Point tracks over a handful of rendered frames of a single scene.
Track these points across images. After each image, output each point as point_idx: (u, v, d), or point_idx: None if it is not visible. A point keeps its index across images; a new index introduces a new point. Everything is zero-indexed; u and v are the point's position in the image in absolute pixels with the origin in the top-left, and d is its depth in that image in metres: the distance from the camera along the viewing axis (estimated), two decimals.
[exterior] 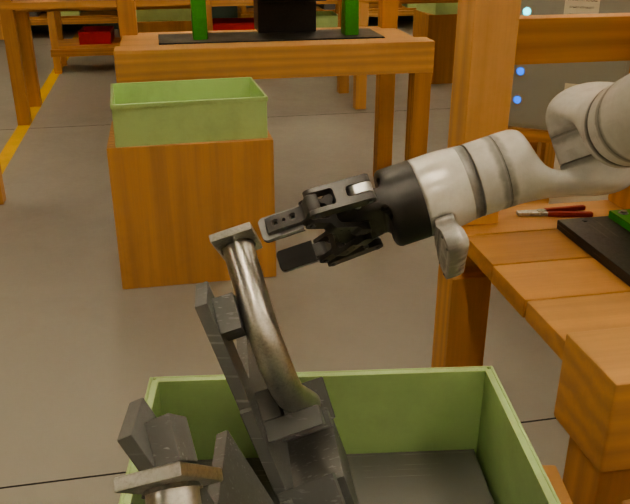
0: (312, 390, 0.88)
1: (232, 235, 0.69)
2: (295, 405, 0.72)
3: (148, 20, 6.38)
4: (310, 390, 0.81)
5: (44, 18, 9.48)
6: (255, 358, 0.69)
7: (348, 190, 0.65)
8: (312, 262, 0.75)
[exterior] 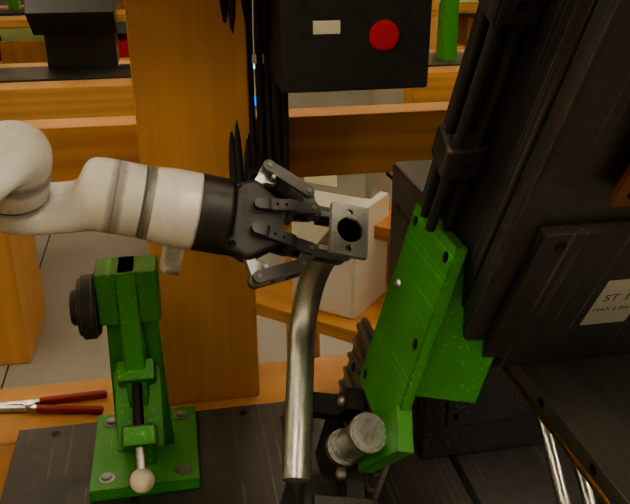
0: (290, 458, 0.78)
1: (347, 208, 0.77)
2: None
3: (19, 39, 5.86)
4: (288, 392, 0.82)
5: None
6: (325, 276, 0.86)
7: (280, 175, 0.77)
8: (317, 253, 0.77)
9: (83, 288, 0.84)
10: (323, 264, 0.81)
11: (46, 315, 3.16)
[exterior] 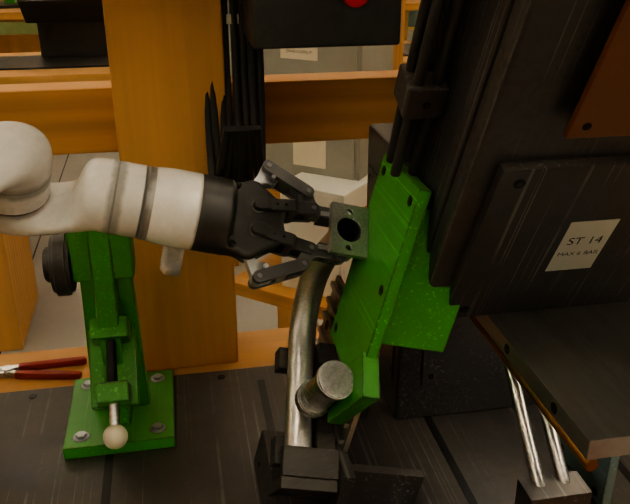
0: None
1: (346, 208, 0.77)
2: None
3: (15, 33, 5.87)
4: (289, 393, 0.81)
5: None
6: (325, 277, 0.86)
7: (280, 175, 0.78)
8: (317, 253, 0.77)
9: (56, 244, 0.85)
10: (323, 265, 0.81)
11: (39, 303, 3.16)
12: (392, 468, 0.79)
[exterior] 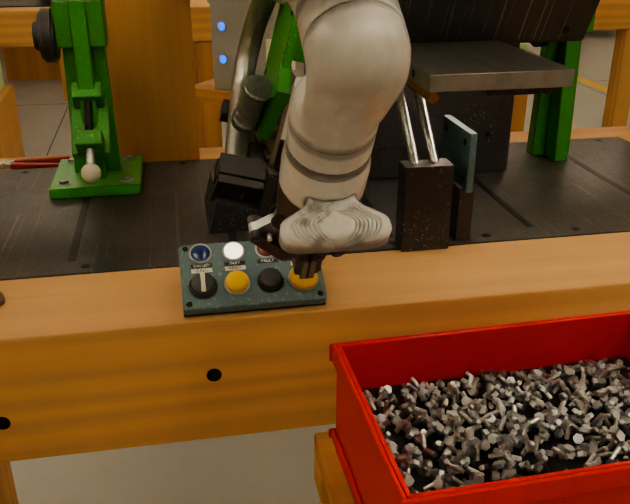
0: None
1: None
2: None
3: None
4: (228, 125, 1.02)
5: None
6: (260, 42, 1.06)
7: (261, 234, 0.72)
8: (312, 264, 0.76)
9: (43, 13, 1.05)
10: (255, 21, 1.01)
11: None
12: None
